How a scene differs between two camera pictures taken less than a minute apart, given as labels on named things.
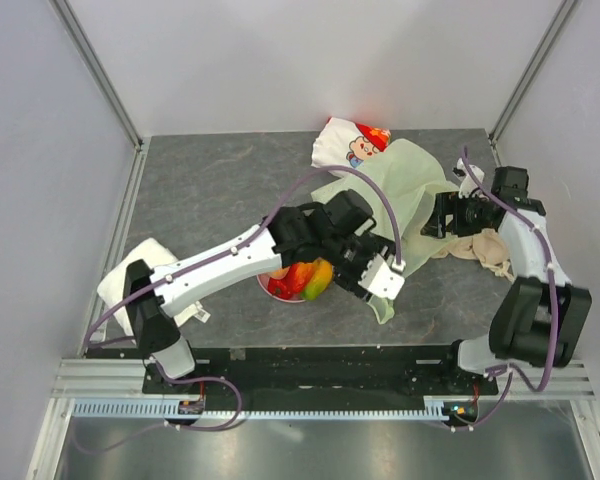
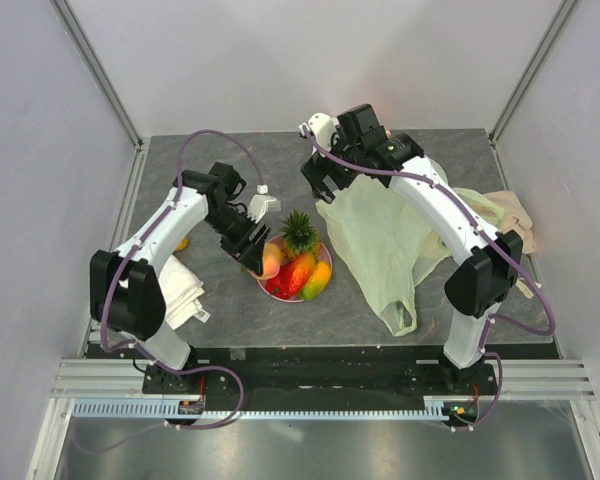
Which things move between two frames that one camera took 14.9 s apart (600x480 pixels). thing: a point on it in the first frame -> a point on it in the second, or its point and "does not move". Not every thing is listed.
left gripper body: x=352 y=256 -> x=235 y=230
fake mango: x=318 y=280 does not move
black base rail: x=397 y=372 does not move
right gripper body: x=468 y=213 -> x=318 y=167
